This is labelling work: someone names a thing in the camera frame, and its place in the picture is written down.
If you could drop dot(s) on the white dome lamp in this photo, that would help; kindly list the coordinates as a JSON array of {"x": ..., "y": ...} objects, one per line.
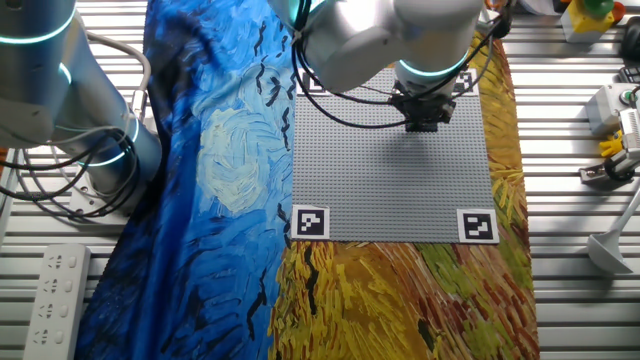
[{"x": 605, "y": 252}]

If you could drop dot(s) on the white ribbed device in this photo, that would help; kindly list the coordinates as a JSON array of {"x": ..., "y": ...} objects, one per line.
[{"x": 632, "y": 127}]

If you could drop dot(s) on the yellow green toy block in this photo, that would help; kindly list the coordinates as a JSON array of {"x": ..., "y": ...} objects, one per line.
[{"x": 585, "y": 22}]

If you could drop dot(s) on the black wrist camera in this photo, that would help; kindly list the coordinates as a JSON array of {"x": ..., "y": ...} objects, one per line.
[{"x": 504, "y": 22}]

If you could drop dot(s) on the silver robot mounting plate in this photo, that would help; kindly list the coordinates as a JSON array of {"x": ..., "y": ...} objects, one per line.
[{"x": 82, "y": 200}]

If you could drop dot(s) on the black white fiducial marker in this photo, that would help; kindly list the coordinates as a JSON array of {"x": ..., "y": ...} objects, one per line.
[
  {"x": 477, "y": 226},
  {"x": 467, "y": 82},
  {"x": 310, "y": 86},
  {"x": 310, "y": 222}
]

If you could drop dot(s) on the painted print tablecloth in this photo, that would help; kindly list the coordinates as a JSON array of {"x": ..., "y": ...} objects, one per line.
[{"x": 200, "y": 250}]

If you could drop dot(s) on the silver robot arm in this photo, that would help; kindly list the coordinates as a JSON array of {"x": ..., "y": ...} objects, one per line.
[{"x": 40, "y": 75}]

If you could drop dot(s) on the grey Lego baseplate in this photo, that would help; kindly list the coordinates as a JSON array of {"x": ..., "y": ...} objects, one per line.
[{"x": 375, "y": 175}]

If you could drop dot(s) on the black round object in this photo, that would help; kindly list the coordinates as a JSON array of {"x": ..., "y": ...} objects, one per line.
[{"x": 632, "y": 45}]

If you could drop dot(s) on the yellow plastic toy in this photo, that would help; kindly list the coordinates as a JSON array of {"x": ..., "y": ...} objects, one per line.
[{"x": 610, "y": 146}]

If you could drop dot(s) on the white power strip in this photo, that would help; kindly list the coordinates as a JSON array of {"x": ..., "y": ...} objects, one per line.
[{"x": 55, "y": 300}]

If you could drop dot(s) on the black keypad device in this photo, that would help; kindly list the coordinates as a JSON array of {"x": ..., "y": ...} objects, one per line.
[{"x": 631, "y": 75}]

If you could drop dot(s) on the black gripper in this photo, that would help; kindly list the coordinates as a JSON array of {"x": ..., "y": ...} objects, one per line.
[{"x": 425, "y": 102}]

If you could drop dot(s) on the white box green button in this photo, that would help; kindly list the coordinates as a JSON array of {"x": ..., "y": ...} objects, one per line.
[{"x": 602, "y": 107}]

